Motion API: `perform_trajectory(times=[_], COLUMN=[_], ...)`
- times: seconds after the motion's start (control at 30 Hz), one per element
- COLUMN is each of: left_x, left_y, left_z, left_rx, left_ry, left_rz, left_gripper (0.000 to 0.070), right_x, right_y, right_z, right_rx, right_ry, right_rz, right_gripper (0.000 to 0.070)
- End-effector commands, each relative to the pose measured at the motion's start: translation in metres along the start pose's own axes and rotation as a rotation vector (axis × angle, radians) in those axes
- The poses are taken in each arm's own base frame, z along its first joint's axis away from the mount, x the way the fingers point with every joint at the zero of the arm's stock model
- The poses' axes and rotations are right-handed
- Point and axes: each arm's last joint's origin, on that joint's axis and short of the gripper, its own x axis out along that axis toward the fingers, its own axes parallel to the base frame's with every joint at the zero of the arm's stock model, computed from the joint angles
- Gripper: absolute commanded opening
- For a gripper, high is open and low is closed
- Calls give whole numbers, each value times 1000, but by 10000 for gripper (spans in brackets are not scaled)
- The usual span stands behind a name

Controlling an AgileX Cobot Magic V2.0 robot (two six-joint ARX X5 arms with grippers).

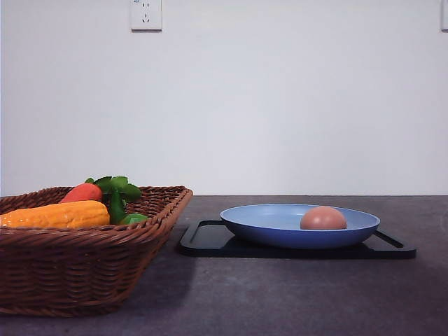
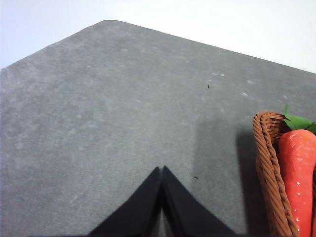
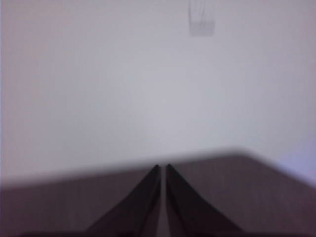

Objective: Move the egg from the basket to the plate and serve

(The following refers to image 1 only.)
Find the brown egg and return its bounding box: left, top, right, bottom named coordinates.
left=300, top=206, right=347, bottom=230

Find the brown wicker basket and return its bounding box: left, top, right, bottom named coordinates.
left=0, top=186, right=194, bottom=316

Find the black rectangular tray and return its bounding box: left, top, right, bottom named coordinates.
left=179, top=220, right=417, bottom=260

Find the green leafy toy vegetable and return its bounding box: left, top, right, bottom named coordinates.
left=85, top=176, right=148, bottom=225

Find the orange toy carrot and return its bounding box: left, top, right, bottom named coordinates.
left=59, top=183, right=102, bottom=203

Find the yellow toy corn cob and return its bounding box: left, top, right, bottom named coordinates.
left=0, top=200, right=110, bottom=228

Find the white wall socket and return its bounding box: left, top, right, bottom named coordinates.
left=129, top=0, right=163, bottom=34

